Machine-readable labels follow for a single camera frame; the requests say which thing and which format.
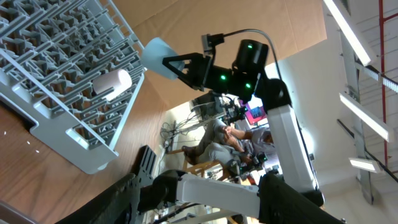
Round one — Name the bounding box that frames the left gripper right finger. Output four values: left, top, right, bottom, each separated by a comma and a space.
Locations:
132, 145, 157, 187

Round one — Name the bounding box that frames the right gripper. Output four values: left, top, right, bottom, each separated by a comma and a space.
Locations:
162, 53, 232, 93

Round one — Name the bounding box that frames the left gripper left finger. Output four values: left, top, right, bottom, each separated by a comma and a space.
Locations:
57, 174, 140, 224

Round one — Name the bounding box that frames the blue small cup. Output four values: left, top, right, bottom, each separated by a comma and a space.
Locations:
141, 37, 178, 80

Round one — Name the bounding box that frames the pink small cup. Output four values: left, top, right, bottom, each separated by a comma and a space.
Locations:
93, 69, 132, 101

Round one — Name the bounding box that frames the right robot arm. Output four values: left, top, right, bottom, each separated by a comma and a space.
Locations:
141, 38, 337, 223

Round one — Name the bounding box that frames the grey dishwasher rack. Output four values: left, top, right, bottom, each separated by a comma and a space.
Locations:
1, 0, 145, 174

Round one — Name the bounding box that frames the computer monitor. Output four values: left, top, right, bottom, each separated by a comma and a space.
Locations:
245, 106, 267, 125

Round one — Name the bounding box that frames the seated person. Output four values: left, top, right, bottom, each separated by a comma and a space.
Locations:
182, 119, 279, 166

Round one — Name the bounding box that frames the ceiling light fixture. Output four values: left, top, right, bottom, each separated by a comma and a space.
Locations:
355, 63, 398, 93
323, 0, 377, 66
339, 92, 395, 142
349, 157, 382, 174

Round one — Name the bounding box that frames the red pipe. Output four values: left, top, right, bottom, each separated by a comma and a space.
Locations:
377, 0, 397, 166

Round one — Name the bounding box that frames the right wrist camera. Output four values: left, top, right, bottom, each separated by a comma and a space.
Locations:
201, 34, 224, 55

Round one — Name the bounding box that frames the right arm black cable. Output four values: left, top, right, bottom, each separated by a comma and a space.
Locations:
223, 29, 284, 82

